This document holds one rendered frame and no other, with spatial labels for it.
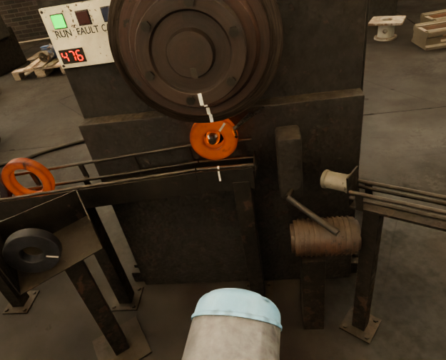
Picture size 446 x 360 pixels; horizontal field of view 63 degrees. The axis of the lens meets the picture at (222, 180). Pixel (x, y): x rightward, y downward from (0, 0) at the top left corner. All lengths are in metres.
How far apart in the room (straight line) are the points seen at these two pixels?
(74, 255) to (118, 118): 0.47
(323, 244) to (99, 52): 0.93
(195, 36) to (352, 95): 0.54
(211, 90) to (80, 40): 0.48
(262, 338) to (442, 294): 1.41
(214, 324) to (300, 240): 0.79
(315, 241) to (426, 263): 0.80
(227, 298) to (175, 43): 0.66
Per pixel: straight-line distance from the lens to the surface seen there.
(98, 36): 1.25
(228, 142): 1.16
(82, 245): 1.26
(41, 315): 2.02
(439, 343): 1.67
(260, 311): 0.47
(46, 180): 1.47
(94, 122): 1.35
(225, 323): 0.45
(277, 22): 1.02
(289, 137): 1.15
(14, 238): 1.18
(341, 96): 1.23
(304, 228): 1.21
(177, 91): 1.00
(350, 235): 1.23
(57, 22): 1.29
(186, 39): 0.94
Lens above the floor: 1.38
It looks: 35 degrees down
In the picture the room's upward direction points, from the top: 11 degrees counter-clockwise
